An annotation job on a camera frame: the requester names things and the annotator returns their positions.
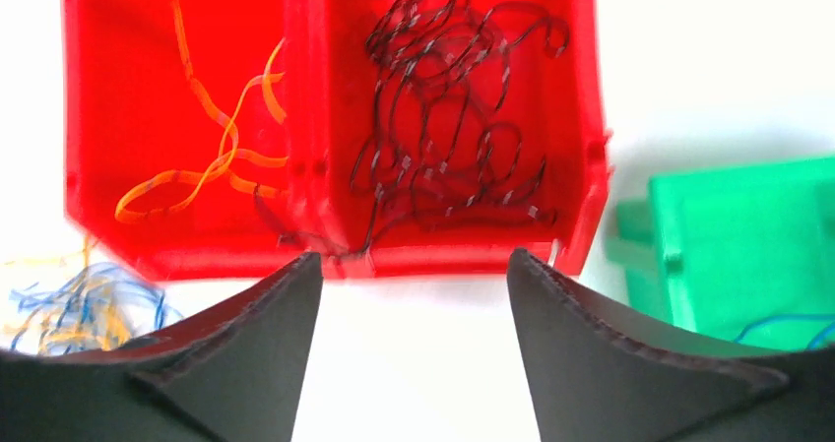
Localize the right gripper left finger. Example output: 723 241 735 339
1 253 323 441

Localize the black cable tangle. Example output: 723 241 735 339
250 0 572 258

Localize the red plastic bin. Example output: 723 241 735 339
62 0 610 281

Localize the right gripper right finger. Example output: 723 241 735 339
506 249 834 441

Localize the yellow blue cable bundle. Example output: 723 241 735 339
0 236 184 356

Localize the green plastic bin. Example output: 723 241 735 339
605 157 834 351

